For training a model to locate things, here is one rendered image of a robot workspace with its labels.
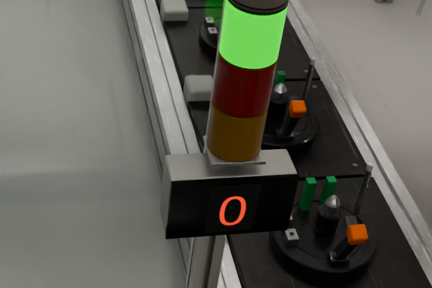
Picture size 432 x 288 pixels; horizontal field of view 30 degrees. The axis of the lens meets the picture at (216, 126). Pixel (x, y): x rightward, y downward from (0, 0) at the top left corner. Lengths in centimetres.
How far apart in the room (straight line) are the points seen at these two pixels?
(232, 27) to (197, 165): 15
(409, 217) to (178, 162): 51
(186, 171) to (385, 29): 112
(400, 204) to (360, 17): 71
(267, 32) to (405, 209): 59
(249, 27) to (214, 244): 29
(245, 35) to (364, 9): 123
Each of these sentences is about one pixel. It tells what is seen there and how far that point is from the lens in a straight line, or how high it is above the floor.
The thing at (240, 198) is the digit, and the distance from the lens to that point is 75.
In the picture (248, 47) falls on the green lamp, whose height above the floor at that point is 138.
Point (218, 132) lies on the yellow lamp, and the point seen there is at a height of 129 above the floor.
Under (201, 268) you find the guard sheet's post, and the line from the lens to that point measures 87.
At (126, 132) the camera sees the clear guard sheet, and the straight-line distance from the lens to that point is 74.
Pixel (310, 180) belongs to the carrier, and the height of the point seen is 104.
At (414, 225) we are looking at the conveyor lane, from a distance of 116.
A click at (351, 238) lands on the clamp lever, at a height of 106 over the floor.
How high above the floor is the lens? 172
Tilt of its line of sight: 38 degrees down
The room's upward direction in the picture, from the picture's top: 8 degrees clockwise
